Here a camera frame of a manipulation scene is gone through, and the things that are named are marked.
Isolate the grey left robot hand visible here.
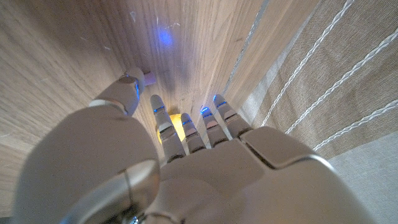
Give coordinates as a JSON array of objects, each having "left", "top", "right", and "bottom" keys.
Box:
[{"left": 12, "top": 67, "right": 377, "bottom": 224}]

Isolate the purple foam earplug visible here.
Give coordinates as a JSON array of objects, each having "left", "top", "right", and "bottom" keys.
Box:
[{"left": 143, "top": 72, "right": 157, "bottom": 86}]

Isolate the yellow lemon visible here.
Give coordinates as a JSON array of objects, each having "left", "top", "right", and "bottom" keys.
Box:
[{"left": 156, "top": 113, "right": 187, "bottom": 144}]

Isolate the grey tape outline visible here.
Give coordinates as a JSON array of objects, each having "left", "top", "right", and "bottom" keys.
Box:
[{"left": 222, "top": 0, "right": 271, "bottom": 96}]

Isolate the beige striped fabric backdrop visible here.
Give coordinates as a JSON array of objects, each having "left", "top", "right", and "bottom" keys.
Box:
[{"left": 239, "top": 0, "right": 398, "bottom": 224}]

